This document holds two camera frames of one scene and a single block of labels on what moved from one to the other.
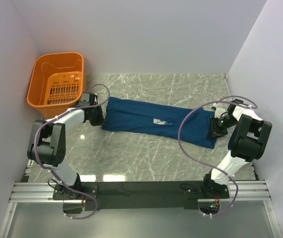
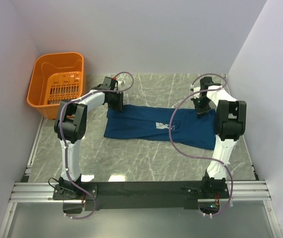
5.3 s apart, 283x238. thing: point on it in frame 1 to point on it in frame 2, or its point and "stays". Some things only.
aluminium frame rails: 29,191 stays
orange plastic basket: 57,83 stays
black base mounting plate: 126,195 stays
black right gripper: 215,132 to 200,111
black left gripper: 101,121 to 119,106
